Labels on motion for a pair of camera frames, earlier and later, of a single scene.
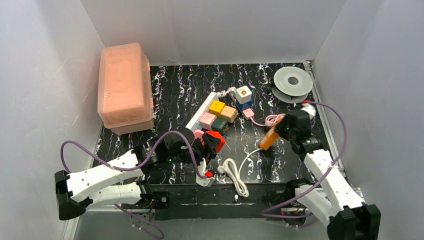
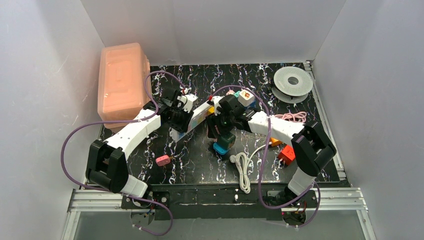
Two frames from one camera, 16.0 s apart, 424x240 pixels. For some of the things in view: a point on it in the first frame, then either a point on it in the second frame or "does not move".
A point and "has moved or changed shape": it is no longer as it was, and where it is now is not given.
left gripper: (205, 145) → (180, 120)
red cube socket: (219, 144) → (287, 154)
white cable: (229, 168) → (242, 159)
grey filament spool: (292, 85) does not move
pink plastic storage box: (125, 101) does not move
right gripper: (286, 127) → (218, 129)
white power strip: (194, 124) has moved or changed shape
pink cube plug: (198, 134) has moved or changed shape
